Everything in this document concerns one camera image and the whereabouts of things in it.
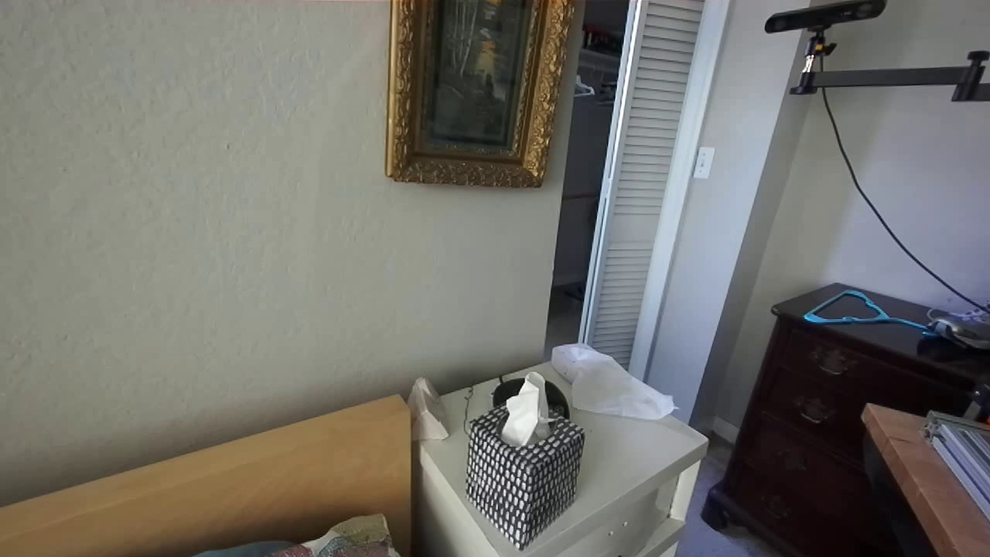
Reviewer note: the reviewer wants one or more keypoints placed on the black round object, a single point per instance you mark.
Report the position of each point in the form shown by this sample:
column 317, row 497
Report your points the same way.
column 559, row 397

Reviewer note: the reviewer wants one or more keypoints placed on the pale pinkish white object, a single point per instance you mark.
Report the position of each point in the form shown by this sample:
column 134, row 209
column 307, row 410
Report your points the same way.
column 429, row 411

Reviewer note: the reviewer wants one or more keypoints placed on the clear plastic bag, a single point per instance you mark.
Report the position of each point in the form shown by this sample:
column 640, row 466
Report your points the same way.
column 608, row 385

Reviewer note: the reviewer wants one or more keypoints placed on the white louvered closet door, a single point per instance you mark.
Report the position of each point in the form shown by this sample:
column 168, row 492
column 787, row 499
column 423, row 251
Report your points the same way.
column 652, row 174

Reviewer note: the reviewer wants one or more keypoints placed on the gold framed picture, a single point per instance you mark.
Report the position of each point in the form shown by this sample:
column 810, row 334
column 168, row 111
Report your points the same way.
column 405, row 102

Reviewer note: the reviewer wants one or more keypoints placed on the black white checkered tissue box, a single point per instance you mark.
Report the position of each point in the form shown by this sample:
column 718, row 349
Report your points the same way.
column 521, row 483

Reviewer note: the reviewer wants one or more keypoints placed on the white bedside table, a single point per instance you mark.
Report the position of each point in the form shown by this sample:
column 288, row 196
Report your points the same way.
column 628, row 452

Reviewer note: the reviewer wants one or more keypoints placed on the floral pillow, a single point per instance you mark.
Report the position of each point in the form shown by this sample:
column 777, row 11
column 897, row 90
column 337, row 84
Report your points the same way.
column 340, row 539

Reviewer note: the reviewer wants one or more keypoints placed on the dark wooden dresser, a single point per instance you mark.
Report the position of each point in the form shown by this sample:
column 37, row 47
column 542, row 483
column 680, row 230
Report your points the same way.
column 816, row 435

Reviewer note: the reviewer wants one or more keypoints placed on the light wooden headboard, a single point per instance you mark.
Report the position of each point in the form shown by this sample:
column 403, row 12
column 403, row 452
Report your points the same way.
column 204, row 483

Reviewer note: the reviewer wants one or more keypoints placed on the blue clothes hanger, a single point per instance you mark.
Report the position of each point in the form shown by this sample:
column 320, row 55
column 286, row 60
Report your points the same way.
column 855, row 300

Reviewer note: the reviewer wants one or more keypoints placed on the brown wooden desk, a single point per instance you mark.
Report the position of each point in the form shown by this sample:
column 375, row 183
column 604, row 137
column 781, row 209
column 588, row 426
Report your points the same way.
column 917, row 475

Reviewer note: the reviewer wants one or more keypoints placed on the grey device on dresser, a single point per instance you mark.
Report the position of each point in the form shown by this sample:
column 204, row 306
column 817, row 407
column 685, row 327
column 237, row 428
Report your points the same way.
column 962, row 333

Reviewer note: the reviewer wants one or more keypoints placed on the stack of books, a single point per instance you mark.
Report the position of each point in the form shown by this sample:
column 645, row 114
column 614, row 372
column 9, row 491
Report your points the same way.
column 962, row 450

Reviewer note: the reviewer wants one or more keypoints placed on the white light switch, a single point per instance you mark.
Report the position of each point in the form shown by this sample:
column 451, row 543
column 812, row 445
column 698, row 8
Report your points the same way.
column 703, row 161

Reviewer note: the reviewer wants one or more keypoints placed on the black stereo camera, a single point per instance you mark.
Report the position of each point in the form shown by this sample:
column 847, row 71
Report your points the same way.
column 823, row 12

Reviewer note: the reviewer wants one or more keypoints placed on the grey camera mount arm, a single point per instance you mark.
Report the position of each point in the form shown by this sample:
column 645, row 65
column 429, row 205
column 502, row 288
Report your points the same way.
column 886, row 76

